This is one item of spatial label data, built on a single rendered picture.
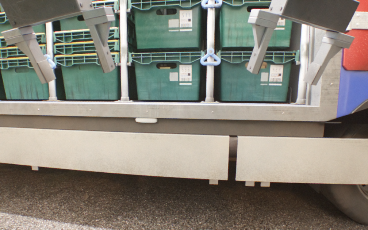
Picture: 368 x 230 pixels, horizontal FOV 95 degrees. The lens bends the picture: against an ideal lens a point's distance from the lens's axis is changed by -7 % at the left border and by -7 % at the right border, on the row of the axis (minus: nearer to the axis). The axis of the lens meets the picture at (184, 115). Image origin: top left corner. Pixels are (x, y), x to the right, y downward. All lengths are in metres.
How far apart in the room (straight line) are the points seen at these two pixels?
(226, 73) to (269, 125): 0.33
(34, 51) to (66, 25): 0.86
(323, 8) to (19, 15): 0.49
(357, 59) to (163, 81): 0.86
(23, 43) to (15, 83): 1.08
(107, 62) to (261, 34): 0.27
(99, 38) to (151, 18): 0.73
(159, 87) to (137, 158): 0.38
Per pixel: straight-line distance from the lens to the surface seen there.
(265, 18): 0.35
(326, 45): 0.44
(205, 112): 0.79
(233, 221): 1.16
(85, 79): 1.16
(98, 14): 0.34
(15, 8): 0.41
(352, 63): 0.98
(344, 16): 0.42
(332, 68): 0.94
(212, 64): 0.91
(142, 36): 1.05
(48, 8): 0.37
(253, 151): 0.85
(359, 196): 1.32
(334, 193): 1.24
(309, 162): 0.96
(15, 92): 1.52
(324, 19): 0.40
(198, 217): 1.16
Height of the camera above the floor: 0.69
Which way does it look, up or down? 7 degrees down
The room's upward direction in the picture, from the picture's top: straight up
